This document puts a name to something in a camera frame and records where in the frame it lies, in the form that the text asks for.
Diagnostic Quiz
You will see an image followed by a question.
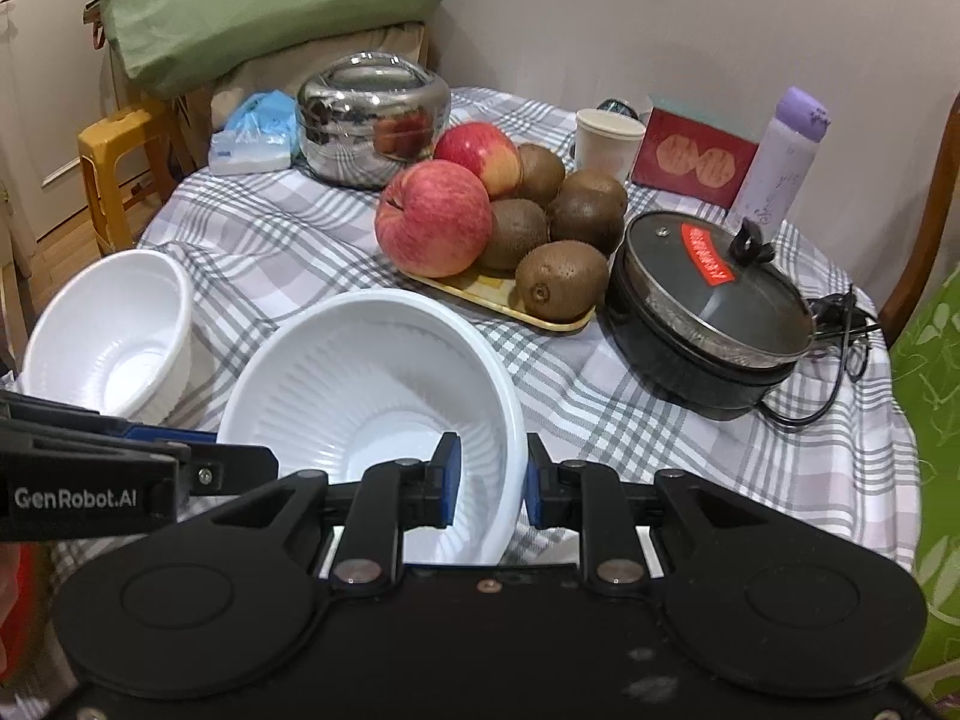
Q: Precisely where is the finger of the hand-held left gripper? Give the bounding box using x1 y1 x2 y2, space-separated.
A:
0 388 220 452
180 444 280 497

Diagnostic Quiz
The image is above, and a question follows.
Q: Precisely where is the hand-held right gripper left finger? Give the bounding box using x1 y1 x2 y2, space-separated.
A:
172 433 462 592

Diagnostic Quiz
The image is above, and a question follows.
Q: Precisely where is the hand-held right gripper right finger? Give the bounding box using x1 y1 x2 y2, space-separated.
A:
525 433 818 592

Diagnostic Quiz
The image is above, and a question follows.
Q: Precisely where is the yellow fruit tray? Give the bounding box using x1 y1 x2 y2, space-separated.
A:
397 266 597 335

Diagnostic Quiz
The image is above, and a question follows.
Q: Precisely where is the brown kiwi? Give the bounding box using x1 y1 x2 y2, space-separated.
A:
562 169 628 217
478 199 550 271
546 196 627 256
516 144 566 207
515 240 610 322

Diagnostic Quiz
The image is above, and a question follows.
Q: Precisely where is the grey plaid tablecloth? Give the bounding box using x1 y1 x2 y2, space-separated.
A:
49 86 920 578

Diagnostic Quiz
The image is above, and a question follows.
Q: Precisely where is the red apple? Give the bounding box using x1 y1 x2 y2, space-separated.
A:
435 122 522 200
375 160 494 278

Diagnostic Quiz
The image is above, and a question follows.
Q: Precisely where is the yellow plastic stool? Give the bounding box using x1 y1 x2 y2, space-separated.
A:
77 101 188 256

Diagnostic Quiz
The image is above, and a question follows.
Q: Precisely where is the brown cardboard box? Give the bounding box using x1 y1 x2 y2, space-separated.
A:
171 86 220 166

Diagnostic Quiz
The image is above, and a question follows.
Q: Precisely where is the blue tissue pack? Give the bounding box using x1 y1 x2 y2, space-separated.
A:
208 91 301 175

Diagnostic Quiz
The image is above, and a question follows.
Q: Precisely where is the cream cup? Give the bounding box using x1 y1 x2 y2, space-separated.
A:
574 109 646 182

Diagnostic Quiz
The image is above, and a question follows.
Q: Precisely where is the red box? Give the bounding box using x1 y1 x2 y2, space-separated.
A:
630 96 762 209

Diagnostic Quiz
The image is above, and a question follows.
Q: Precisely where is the shiny steel lidded pot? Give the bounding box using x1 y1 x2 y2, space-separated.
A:
296 52 452 190

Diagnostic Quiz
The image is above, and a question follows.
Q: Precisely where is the green leaf-print bag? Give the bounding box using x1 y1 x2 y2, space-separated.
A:
885 281 960 706

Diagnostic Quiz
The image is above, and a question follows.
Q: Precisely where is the beige cushion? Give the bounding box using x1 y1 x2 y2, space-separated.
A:
210 22 432 128

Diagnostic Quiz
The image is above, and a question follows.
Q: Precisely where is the purple thermos bottle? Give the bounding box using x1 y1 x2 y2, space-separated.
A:
724 86 833 233

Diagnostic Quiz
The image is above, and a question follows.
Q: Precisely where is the green pillow bag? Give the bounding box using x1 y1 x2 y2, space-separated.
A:
97 0 456 98

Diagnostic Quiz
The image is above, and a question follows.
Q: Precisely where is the carved wooden chair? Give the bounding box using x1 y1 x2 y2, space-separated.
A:
877 90 960 350

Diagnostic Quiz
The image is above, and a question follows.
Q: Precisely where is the black power cable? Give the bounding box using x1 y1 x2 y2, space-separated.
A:
750 285 882 428

